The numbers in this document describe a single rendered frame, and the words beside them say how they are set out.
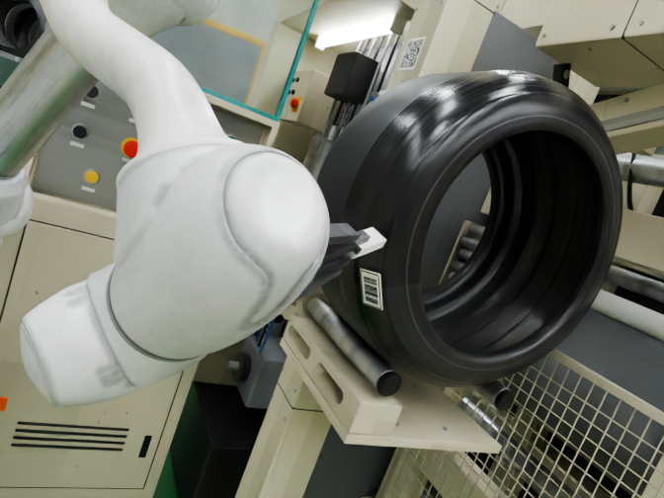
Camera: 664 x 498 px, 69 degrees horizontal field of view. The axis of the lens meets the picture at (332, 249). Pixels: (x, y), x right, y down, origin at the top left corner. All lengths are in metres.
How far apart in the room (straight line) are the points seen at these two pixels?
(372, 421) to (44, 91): 0.76
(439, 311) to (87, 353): 0.90
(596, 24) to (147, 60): 1.00
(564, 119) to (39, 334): 0.77
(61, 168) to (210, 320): 1.10
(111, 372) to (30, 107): 0.63
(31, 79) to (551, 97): 0.82
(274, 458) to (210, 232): 1.10
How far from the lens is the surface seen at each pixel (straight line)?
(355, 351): 0.90
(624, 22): 1.20
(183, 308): 0.30
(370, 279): 0.73
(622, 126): 1.24
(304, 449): 1.35
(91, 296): 0.41
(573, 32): 1.27
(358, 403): 0.83
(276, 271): 0.27
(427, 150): 0.73
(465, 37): 1.22
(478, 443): 1.05
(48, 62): 0.92
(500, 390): 1.02
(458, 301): 1.20
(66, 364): 0.41
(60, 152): 1.37
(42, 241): 1.36
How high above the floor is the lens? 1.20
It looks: 9 degrees down
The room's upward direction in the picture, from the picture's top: 20 degrees clockwise
